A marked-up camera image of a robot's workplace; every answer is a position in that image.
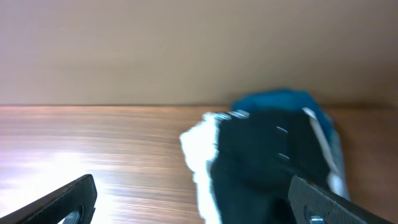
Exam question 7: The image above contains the navy blue folded garment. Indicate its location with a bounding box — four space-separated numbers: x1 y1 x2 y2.
231 89 334 142

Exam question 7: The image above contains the black t-shirt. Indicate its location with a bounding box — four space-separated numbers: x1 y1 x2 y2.
211 110 330 224

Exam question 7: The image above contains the white printed folded shirt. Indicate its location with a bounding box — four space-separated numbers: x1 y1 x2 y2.
180 110 349 224

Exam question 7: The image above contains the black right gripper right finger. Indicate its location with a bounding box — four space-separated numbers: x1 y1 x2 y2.
288 176 392 224

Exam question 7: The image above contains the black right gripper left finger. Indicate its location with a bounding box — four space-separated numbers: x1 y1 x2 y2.
1 174 97 224

